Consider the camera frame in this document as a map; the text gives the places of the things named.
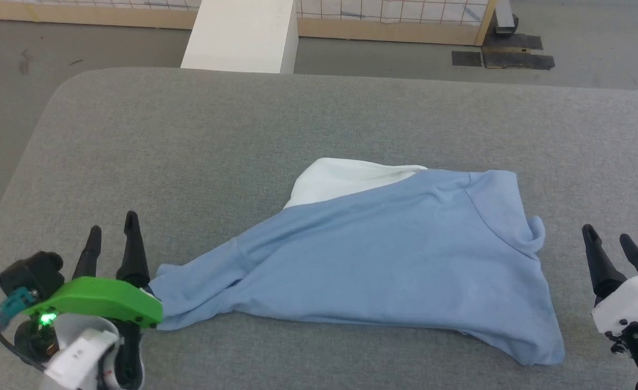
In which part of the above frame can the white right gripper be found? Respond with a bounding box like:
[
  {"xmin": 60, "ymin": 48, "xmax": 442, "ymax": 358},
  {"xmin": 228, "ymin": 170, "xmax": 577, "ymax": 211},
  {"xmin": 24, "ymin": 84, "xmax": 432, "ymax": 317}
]
[{"xmin": 582, "ymin": 224, "xmax": 638, "ymax": 354}]

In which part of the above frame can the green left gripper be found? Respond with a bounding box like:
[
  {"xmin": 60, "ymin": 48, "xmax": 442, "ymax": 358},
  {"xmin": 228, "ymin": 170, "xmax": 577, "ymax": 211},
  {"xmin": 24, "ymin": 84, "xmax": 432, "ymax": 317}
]
[{"xmin": 24, "ymin": 211, "xmax": 164, "ymax": 390}]

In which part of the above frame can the light blue shirt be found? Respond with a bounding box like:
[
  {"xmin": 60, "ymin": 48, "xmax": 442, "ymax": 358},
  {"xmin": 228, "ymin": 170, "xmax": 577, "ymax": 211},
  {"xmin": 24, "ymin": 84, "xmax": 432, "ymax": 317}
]
[{"xmin": 148, "ymin": 157, "xmax": 567, "ymax": 367}]

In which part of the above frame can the grey fabric sofa cushion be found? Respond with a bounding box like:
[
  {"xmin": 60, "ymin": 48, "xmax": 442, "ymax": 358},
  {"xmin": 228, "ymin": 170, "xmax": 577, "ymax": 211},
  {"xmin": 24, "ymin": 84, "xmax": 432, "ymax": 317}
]
[{"xmin": 0, "ymin": 67, "xmax": 638, "ymax": 390}]

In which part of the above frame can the white box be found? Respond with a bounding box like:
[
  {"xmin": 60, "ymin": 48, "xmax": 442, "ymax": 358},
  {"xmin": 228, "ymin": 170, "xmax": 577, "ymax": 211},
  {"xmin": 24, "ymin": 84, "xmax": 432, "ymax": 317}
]
[{"xmin": 181, "ymin": 0, "xmax": 299, "ymax": 74}]

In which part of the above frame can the grey metal partition foot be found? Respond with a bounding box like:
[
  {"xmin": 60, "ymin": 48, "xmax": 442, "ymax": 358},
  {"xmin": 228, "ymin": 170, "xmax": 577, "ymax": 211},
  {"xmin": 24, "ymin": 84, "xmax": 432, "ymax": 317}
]
[{"xmin": 493, "ymin": 0, "xmax": 519, "ymax": 37}]

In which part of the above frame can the lemon print partition screen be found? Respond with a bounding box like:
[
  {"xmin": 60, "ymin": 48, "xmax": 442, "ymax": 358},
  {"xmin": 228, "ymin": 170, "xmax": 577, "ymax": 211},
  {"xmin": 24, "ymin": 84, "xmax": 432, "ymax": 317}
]
[{"xmin": 0, "ymin": 0, "xmax": 499, "ymax": 47}]

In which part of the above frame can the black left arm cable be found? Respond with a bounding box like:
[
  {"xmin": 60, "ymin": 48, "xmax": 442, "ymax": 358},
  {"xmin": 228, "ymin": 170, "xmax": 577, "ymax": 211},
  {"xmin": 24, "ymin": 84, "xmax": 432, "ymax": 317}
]
[{"xmin": 0, "ymin": 287, "xmax": 48, "ymax": 375}]

